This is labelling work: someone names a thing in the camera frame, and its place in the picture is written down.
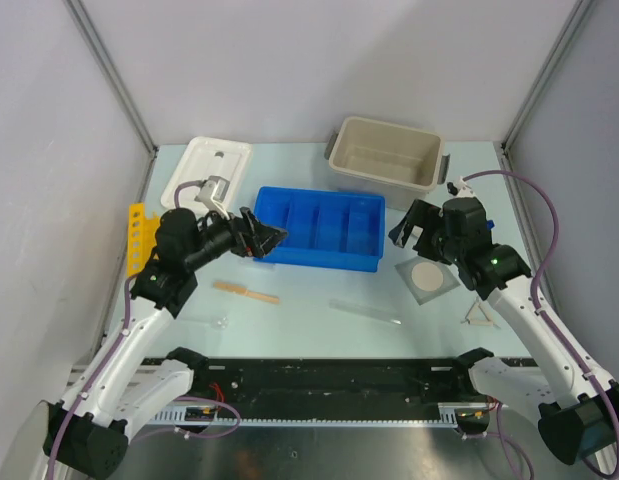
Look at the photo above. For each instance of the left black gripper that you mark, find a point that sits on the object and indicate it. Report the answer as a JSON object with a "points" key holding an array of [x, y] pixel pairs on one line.
{"points": [[265, 237]]}

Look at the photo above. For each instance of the yellow test tube rack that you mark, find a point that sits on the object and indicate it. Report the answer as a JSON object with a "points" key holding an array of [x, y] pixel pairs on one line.
{"points": [[140, 237]]}

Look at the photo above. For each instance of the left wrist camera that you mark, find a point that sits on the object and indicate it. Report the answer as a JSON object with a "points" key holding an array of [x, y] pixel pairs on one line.
{"points": [[212, 193]]}

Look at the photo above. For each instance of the blue divided plastic tray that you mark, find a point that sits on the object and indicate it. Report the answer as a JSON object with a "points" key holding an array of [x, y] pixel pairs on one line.
{"points": [[336, 230]]}

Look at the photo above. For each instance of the clear glass test tube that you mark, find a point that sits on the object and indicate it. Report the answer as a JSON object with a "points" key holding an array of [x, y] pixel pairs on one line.
{"points": [[366, 311]]}

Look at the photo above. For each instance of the white plastic bin lid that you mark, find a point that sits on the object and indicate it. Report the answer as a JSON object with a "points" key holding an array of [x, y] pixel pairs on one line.
{"points": [[202, 158]]}

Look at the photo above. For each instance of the beige plastic storage bin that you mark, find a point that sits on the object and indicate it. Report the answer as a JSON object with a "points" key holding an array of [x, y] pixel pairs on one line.
{"points": [[400, 163]]}

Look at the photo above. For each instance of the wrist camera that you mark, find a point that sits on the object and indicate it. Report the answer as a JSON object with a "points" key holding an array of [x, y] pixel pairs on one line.
{"points": [[459, 188], [212, 193]]}

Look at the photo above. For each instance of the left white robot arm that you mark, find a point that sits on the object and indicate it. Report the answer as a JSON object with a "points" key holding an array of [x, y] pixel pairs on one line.
{"points": [[92, 425]]}

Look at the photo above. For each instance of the white slotted cable duct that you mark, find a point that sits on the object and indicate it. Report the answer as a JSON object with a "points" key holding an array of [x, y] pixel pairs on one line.
{"points": [[443, 416]]}

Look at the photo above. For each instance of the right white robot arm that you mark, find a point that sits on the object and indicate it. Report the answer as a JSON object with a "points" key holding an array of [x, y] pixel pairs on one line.
{"points": [[576, 405]]}

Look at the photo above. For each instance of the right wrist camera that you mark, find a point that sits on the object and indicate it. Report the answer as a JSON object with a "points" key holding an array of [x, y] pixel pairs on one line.
{"points": [[459, 188]]}

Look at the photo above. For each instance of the wire gauze with ceramic centre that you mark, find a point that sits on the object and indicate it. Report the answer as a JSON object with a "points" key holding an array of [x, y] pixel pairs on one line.
{"points": [[425, 279]]}

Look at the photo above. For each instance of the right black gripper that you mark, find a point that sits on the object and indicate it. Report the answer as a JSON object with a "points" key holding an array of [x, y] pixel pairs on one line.
{"points": [[422, 214]]}

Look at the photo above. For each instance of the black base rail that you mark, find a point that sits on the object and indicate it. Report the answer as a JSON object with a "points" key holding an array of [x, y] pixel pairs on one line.
{"points": [[333, 389]]}

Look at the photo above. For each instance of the clay pipe triangle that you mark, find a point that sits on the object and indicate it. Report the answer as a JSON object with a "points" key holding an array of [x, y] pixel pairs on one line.
{"points": [[479, 314]]}

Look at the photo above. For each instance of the wooden test tube clamp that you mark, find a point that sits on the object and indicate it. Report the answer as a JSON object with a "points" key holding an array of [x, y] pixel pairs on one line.
{"points": [[245, 292]]}

